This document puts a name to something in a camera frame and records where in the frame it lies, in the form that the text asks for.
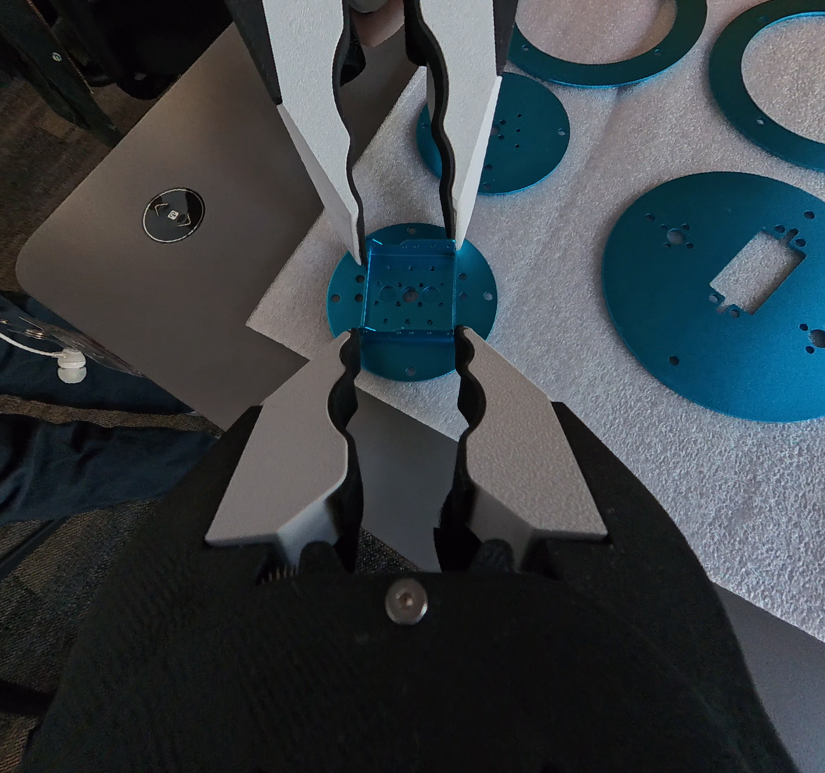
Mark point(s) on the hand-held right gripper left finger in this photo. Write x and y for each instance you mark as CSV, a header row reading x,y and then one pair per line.
x,y
283,463

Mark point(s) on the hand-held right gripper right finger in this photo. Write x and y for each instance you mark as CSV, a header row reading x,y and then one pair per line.
x,y
525,463

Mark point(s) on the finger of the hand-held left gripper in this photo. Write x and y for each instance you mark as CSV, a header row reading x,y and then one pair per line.
x,y
464,25
303,44

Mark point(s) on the small blue metal disc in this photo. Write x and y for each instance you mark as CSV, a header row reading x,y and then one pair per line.
x,y
477,309

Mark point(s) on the blue metal bracket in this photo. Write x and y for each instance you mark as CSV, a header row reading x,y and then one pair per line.
x,y
438,309

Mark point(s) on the grey desk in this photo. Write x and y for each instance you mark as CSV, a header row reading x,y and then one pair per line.
x,y
193,309

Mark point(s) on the round black desk control panel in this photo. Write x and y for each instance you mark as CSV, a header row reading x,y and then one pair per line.
x,y
174,206

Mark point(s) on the person's left hand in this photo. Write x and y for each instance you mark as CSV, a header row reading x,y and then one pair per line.
x,y
383,28

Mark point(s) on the white foam sheet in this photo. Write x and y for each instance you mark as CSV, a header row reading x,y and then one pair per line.
x,y
580,463

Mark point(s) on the black office chair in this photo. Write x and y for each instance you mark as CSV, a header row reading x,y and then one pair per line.
x,y
161,44

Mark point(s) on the medium blue metal disc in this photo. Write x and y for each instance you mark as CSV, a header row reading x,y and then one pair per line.
x,y
541,161

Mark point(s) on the large blue disc rectangular cutout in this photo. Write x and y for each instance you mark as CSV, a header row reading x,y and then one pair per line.
x,y
677,335

